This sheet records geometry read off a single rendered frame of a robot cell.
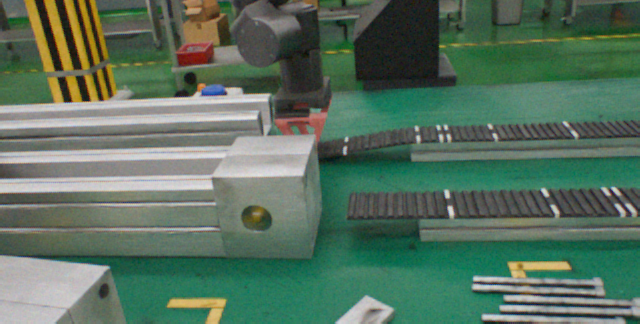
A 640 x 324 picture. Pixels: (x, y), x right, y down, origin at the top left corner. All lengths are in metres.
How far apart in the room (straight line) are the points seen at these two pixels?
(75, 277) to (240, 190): 0.17
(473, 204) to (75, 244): 0.42
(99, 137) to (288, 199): 0.36
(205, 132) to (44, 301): 0.38
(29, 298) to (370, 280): 0.28
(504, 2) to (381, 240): 5.14
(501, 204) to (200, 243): 0.31
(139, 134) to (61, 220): 0.20
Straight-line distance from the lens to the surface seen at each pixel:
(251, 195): 0.50
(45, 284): 0.41
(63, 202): 0.60
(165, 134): 0.73
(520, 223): 0.55
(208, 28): 5.66
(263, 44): 0.59
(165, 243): 0.56
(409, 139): 0.69
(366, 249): 0.53
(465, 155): 0.71
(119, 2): 9.19
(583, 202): 0.57
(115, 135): 0.77
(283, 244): 0.52
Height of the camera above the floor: 1.09
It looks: 23 degrees down
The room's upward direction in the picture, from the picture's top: 5 degrees counter-clockwise
